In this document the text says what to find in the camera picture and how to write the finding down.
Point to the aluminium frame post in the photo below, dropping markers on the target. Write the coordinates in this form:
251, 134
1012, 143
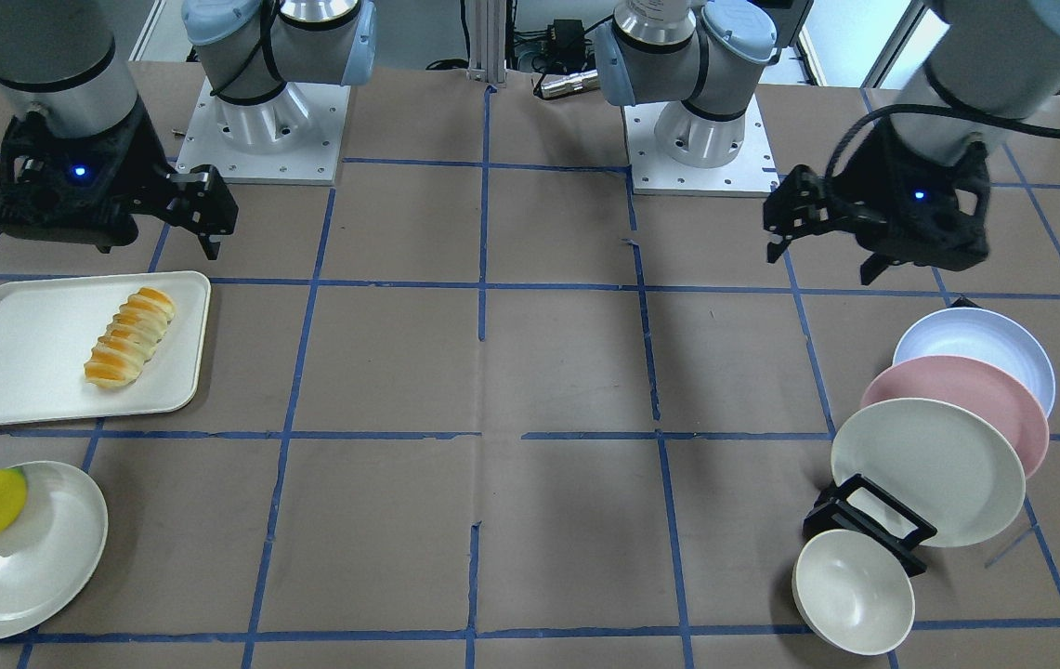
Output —
488, 37

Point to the black dish rack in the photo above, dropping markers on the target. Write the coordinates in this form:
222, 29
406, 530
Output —
834, 509

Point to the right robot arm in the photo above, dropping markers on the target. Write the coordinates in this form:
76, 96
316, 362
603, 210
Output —
61, 58

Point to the black power adapter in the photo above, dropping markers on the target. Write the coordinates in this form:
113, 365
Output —
565, 37

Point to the blue plate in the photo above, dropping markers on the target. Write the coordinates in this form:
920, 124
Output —
985, 335

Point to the white rectangular tray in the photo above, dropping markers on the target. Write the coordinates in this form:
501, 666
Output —
48, 327

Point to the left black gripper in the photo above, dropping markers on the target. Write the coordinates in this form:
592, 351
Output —
857, 193

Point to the striped bread roll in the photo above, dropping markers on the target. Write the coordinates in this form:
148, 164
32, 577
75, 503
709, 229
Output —
131, 339

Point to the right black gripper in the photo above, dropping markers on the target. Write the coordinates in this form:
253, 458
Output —
150, 160

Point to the white shallow bowl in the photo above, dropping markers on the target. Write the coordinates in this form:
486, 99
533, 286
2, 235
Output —
53, 547

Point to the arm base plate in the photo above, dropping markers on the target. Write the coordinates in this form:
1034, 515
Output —
675, 153
294, 139

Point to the cream plate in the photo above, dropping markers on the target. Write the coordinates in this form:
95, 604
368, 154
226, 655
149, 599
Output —
945, 463

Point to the cream bowl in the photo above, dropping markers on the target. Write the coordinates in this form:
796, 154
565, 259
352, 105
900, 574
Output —
853, 593

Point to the pink plate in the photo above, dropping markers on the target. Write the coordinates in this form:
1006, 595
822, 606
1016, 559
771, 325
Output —
978, 387

